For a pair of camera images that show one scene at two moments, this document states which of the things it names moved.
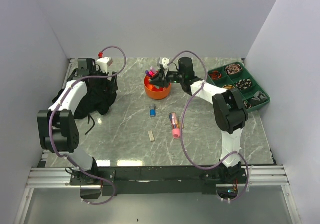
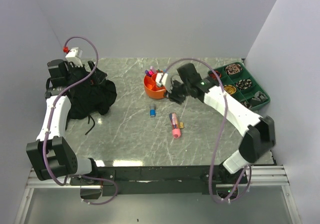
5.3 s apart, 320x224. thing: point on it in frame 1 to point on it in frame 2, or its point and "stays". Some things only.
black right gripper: x=161 y=79 to x=172 y=96
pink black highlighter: x=151 y=73 stays
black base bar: x=159 y=180 stays
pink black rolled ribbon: x=233 y=68 stays
